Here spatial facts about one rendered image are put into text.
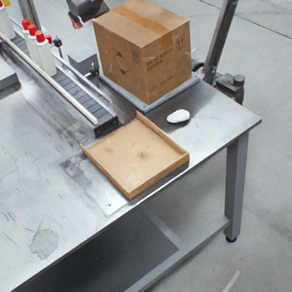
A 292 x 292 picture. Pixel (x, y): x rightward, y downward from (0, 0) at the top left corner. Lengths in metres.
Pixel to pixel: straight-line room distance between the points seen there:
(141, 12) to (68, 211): 0.81
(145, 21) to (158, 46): 0.13
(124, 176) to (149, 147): 0.15
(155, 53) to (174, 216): 1.07
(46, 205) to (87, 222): 0.17
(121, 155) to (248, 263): 0.98
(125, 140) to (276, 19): 2.49
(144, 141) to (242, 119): 0.38
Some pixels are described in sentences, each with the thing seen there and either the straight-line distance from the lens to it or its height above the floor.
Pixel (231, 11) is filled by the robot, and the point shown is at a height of 0.73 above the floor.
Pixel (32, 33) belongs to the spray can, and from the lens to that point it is 1.94.
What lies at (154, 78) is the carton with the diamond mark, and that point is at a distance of 1.73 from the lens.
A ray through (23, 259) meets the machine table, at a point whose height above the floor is 0.83.
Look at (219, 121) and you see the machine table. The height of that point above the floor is 0.83.
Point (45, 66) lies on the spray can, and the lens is 1.95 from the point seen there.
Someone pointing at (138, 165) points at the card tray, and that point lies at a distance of 1.58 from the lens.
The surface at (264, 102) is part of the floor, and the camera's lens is 3.08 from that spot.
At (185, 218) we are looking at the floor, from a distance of 2.44.
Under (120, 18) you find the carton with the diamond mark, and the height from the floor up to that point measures 1.12.
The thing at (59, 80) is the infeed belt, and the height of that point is 0.88.
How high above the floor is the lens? 2.01
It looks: 46 degrees down
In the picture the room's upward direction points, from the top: 8 degrees counter-clockwise
